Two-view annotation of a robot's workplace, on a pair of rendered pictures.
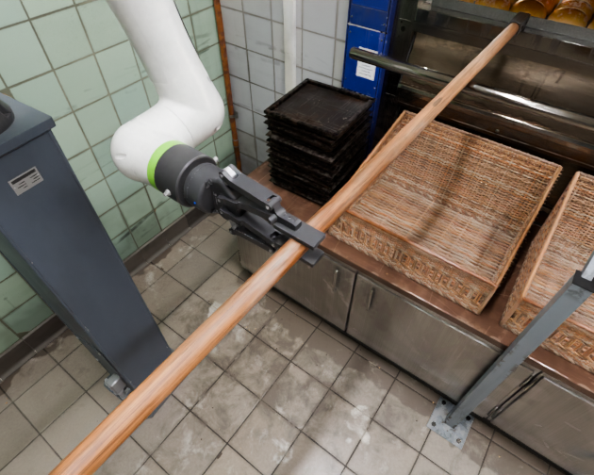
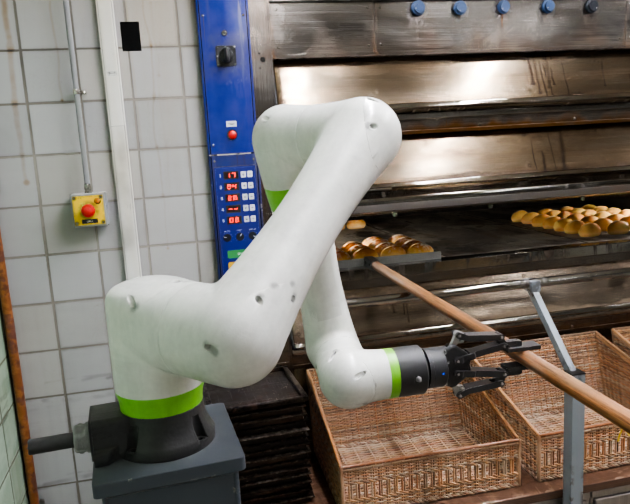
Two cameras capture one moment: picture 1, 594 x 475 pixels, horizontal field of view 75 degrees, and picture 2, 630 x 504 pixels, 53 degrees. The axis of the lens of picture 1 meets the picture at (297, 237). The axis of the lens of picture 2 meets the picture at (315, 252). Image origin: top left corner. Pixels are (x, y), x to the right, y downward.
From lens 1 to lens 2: 1.14 m
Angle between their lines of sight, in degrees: 56
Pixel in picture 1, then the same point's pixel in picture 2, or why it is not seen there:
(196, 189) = (442, 360)
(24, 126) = (218, 415)
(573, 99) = not seen: hidden behind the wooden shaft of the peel
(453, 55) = not seen: hidden behind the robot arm
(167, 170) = (411, 359)
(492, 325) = (536, 485)
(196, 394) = not seen: outside the picture
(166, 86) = (339, 318)
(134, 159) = (374, 370)
